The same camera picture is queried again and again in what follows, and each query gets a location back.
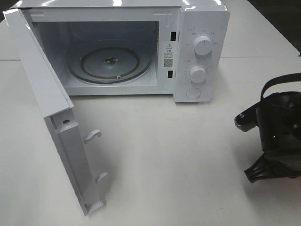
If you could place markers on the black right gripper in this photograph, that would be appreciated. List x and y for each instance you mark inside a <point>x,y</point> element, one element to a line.
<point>275,163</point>

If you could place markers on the round white door button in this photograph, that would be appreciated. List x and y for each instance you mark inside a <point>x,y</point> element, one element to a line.
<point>193,93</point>

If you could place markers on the white timer knob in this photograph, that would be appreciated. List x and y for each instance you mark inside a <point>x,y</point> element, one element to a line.
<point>197,74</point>

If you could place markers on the white microwave door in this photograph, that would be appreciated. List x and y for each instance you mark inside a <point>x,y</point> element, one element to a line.
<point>56,108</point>

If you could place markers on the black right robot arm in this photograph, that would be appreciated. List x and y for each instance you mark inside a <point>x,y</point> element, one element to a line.
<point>278,118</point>

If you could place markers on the upper white power knob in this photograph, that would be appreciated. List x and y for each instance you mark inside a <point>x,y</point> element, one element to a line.
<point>203,44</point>

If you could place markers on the white microwave oven body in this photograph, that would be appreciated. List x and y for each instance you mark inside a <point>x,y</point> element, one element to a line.
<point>169,25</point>

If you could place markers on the glass microwave turntable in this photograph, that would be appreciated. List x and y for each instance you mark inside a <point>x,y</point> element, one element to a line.
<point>109,61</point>

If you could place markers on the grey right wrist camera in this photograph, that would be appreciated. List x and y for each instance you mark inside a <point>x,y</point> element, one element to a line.
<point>247,120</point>

